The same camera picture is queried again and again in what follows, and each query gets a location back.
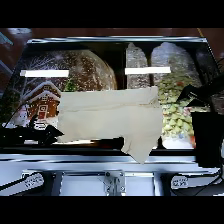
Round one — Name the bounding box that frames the beige T-shirt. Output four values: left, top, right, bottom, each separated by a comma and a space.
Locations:
56, 85, 165, 165

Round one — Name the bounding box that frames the silver frame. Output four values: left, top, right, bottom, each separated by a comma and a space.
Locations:
0, 152, 224, 197

